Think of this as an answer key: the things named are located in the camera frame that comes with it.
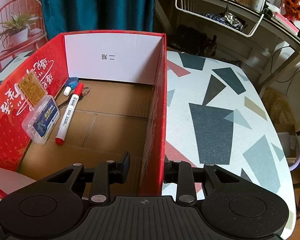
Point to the cluttered white desk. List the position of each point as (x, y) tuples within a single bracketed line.
[(266, 49)]

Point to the teal blue curtain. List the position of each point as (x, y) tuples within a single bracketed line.
[(62, 16)]

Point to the red white marker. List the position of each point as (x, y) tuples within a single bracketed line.
[(66, 119)]

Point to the printed living room backdrop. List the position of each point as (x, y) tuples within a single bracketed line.
[(22, 32)]

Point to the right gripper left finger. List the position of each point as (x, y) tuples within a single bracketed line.
[(106, 174)]

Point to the gold card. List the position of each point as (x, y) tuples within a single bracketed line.
[(31, 89)]

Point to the red cardboard box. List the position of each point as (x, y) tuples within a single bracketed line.
[(124, 110)]

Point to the white wire basket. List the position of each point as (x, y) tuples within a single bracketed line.
[(225, 18)]

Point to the geometric patterned tablecloth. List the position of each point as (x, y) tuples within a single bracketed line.
[(215, 115)]

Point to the pink book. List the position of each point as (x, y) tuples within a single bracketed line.
[(286, 23)]

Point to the white plastic basin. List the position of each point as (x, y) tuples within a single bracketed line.
[(293, 157)]

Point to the clear plastic toothpick box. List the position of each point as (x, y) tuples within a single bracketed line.
[(40, 122)]

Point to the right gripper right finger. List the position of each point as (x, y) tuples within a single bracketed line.
[(180, 173)]

